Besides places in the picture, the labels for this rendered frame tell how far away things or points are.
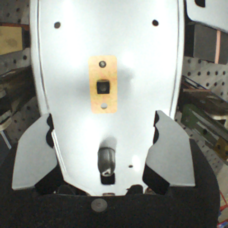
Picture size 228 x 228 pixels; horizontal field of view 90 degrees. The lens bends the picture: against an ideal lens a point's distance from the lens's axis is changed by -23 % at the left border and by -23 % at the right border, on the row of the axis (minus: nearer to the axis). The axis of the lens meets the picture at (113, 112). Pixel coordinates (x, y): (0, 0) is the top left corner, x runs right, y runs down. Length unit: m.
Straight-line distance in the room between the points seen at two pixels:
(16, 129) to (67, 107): 0.53
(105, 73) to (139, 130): 0.11
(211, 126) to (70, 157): 0.25
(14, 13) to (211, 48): 0.62
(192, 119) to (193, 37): 0.14
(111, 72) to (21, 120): 0.55
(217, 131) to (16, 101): 0.29
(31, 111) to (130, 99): 0.49
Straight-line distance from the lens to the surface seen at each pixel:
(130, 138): 0.25
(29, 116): 0.65
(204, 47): 0.27
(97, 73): 0.20
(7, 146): 0.81
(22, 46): 0.22
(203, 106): 0.26
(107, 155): 0.24
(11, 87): 0.22
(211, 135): 0.23
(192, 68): 0.60
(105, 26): 0.20
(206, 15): 0.25
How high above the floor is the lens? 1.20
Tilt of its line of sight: 63 degrees down
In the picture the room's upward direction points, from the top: 174 degrees clockwise
